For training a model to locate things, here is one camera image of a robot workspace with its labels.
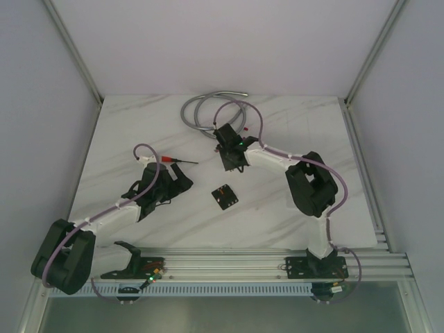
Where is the black fuse box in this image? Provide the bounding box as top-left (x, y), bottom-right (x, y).
top-left (212, 184), bottom-right (239, 210)

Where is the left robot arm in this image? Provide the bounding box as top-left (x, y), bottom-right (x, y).
top-left (31, 162), bottom-right (194, 295)

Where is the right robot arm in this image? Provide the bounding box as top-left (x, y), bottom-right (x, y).
top-left (214, 123), bottom-right (338, 277)

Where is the red handled screwdriver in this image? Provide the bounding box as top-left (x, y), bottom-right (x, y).
top-left (161, 155), bottom-right (198, 164)

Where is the grey coiled hose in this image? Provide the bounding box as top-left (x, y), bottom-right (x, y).
top-left (180, 90), bottom-right (250, 141)

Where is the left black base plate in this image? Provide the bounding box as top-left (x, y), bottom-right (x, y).
top-left (101, 257), bottom-right (164, 280)

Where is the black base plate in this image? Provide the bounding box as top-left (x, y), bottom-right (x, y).
top-left (101, 257), bottom-right (164, 280)
top-left (285, 256), bottom-right (349, 280)

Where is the slotted cable duct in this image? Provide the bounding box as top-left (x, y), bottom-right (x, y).
top-left (48, 281), bottom-right (396, 298)

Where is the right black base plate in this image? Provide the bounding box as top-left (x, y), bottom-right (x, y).
top-left (285, 256), bottom-right (349, 280)

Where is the aluminium mounting rail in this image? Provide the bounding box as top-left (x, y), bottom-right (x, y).
top-left (37, 246), bottom-right (414, 280)

